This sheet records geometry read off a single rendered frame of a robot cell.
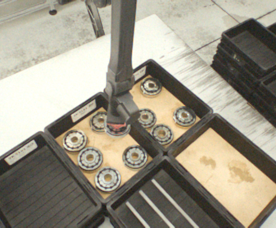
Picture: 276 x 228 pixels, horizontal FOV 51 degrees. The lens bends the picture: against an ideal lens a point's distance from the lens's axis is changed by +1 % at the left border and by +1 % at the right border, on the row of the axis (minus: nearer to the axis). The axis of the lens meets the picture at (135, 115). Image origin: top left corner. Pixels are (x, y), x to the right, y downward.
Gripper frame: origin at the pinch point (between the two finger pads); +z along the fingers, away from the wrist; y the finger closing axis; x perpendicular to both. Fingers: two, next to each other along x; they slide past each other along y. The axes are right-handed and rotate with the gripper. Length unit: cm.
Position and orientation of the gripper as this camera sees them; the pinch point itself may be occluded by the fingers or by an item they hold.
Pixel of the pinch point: (117, 121)
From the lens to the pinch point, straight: 110.6
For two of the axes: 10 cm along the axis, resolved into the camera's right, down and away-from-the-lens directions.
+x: -9.9, -1.0, 0.0
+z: -0.5, 4.9, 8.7
